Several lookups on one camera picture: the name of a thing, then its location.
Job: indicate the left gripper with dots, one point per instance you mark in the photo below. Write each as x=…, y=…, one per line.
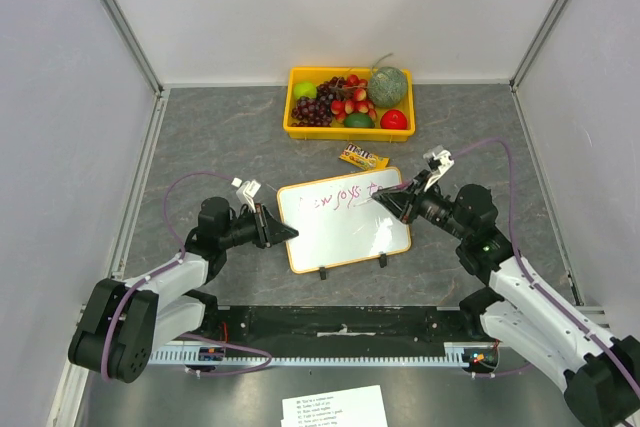
x=276, y=231

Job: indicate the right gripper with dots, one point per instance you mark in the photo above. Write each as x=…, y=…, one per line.
x=411, y=201

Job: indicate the yellow framed whiteboard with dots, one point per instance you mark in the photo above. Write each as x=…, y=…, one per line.
x=332, y=232

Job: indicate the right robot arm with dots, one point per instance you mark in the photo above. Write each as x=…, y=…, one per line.
x=597, y=373

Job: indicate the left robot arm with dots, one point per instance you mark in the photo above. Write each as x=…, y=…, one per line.
x=125, y=322

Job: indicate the yellow candy packet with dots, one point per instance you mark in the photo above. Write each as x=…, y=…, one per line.
x=363, y=159

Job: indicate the red tomato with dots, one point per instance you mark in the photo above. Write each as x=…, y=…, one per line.
x=394, y=119

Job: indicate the green avocado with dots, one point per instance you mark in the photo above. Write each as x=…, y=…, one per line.
x=358, y=120

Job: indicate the yellow plastic tray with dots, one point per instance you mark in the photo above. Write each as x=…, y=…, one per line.
x=337, y=131

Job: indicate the red grape bunch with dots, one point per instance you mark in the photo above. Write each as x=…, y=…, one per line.
x=349, y=95

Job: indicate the green netted melon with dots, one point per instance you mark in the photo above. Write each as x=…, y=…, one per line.
x=387, y=85

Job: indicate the dark purple grape bunch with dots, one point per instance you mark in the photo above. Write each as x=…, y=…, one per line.
x=314, y=112

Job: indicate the green apple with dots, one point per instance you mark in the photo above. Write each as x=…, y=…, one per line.
x=304, y=89

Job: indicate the white printed paper sheet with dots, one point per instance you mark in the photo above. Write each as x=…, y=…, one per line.
x=361, y=406

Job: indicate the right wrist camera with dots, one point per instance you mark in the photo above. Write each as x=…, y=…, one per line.
x=439, y=161

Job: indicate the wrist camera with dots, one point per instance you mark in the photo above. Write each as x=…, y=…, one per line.
x=246, y=191
x=439, y=161

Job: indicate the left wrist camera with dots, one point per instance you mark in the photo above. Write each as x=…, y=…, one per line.
x=246, y=191

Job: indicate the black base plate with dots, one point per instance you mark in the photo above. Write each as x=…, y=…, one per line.
x=343, y=331

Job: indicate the grey slotted cable duct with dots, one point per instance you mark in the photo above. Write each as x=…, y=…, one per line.
x=195, y=355

